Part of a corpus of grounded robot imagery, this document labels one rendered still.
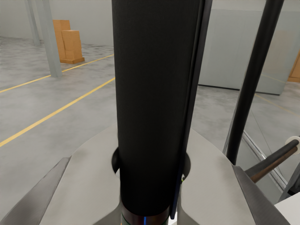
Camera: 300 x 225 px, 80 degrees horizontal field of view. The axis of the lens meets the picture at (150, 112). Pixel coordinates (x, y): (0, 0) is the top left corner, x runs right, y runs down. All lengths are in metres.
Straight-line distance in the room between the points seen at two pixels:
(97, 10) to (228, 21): 10.17
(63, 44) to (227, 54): 6.17
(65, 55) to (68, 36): 0.80
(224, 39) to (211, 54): 0.48
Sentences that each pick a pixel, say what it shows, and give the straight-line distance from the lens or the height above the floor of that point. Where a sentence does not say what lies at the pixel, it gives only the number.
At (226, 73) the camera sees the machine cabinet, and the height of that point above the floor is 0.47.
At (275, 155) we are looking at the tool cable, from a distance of 0.32.
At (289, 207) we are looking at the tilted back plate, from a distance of 0.66.
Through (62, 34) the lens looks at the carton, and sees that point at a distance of 8.41.
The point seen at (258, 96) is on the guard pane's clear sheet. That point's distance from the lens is 1.42.
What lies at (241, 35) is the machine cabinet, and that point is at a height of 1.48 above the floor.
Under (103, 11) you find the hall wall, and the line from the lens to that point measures 13.97.
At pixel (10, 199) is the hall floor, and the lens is 2.55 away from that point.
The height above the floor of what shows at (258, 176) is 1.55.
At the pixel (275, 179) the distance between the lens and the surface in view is 1.27.
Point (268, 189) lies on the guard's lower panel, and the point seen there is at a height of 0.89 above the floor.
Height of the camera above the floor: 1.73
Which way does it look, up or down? 27 degrees down
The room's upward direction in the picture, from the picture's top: 3 degrees clockwise
